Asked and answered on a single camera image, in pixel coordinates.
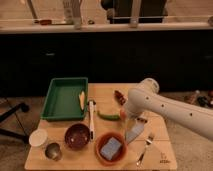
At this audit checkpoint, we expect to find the small metal cup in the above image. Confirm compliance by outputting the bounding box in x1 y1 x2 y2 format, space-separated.
45 143 62 161

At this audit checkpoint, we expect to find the blue sponge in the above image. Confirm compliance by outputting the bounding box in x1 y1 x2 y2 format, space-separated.
100 137 122 160

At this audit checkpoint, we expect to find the dark purple bowl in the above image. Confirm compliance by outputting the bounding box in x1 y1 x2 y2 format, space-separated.
64 123 90 150

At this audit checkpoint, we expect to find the orange peach fruit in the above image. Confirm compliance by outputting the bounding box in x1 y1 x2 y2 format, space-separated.
120 109 126 120

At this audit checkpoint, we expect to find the brown pine cone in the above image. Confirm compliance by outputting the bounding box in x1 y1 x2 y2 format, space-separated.
114 90 126 105

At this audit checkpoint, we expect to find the silver fork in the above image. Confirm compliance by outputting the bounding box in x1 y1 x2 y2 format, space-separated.
136 133 155 166

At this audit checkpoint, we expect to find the grey cloth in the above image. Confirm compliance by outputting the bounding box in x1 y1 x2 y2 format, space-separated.
125 122 144 144

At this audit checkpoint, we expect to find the white paper cup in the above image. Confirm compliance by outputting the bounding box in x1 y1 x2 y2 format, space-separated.
29 129 48 147

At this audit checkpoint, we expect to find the orange terracotta bowl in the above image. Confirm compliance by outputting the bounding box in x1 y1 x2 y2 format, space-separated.
95 132 127 166

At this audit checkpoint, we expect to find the green plastic tray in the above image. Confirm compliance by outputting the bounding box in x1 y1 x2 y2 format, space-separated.
41 77 88 121

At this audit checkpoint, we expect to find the black office chair base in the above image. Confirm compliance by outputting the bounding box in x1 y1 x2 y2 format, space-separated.
0 101 30 144

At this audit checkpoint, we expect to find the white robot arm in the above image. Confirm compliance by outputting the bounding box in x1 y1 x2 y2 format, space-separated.
123 78 213 141

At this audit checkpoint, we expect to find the brown and white block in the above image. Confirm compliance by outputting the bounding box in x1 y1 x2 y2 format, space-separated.
137 117 148 123

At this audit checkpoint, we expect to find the white handled knife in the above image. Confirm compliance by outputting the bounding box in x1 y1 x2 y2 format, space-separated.
88 100 96 141

